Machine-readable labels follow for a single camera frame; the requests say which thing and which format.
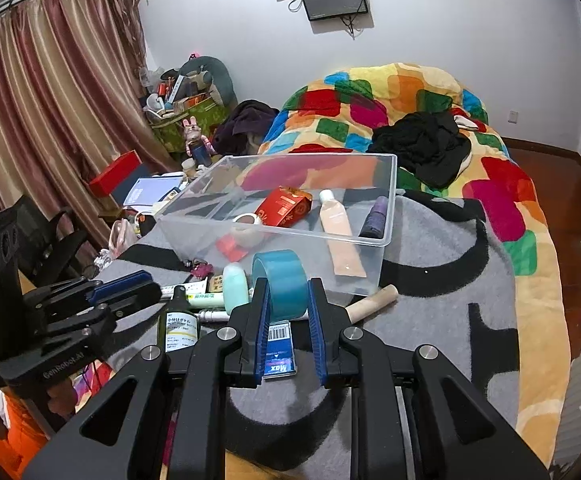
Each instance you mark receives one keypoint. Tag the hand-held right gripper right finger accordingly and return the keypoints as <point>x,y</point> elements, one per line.
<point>317,332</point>

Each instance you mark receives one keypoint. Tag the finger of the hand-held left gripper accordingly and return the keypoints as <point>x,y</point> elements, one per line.
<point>130,300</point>
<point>120,284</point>

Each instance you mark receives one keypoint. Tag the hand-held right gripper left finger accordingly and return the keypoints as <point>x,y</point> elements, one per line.
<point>262,332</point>

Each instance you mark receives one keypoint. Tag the blue barcode packet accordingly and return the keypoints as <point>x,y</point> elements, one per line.
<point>279,355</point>

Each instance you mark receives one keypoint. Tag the blue tape roll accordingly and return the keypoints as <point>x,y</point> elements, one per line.
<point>283,285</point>

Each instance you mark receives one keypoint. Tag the mint green bottle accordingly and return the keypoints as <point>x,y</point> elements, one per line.
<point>234,287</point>

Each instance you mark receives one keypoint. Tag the green glass bottle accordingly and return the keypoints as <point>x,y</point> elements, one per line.
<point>179,327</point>

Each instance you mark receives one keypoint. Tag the cream cylinder bottle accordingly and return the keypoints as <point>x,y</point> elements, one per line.
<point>370,303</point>

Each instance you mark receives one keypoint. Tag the small beige box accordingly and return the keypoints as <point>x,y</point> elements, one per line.
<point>215,284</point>

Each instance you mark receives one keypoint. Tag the clear plastic storage box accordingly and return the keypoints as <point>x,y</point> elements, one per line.
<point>290,246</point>

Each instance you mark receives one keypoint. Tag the pink bag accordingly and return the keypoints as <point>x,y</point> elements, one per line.
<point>123,237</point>

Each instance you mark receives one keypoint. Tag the red card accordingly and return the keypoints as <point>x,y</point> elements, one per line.
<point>230,250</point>

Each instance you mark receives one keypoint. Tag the peach lotion bottle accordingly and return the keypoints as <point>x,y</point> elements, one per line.
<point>340,240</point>

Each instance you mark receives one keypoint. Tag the beige tape roll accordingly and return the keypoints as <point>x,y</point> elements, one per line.
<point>245,236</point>

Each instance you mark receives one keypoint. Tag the blue notebook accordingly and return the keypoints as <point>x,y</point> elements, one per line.
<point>148,190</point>

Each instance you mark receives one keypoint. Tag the long red box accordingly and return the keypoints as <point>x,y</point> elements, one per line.
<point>115,172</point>

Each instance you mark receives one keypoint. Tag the red patterned box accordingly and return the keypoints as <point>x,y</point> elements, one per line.
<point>283,207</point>

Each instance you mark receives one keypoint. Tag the purple bottle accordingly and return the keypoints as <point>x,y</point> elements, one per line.
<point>374,217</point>

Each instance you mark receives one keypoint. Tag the grey black patterned blanket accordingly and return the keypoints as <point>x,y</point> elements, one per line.
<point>445,310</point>

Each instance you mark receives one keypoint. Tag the green storage box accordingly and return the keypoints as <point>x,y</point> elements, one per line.
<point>170,132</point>

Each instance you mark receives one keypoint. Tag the orange cloth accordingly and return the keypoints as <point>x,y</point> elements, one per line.
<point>15,435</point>

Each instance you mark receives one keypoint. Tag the pink bunny toy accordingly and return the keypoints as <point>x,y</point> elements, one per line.
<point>195,135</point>

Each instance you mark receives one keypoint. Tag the striped pink curtain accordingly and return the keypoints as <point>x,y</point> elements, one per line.
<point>45,85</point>

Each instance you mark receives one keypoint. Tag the dark purple clothes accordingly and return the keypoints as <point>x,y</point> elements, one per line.
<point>243,125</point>

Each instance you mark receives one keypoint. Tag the black clothes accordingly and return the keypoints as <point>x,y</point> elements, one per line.
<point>420,145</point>

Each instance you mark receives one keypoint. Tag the colourful patchwork blanket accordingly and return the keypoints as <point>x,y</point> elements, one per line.
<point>500,195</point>

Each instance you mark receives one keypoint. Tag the grey neck pillow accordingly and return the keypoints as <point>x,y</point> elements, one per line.
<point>220,75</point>

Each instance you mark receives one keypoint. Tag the small white cloth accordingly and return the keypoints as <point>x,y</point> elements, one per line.
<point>464,122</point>

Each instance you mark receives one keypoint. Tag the white wall outlet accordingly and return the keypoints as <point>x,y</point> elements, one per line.
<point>513,116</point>

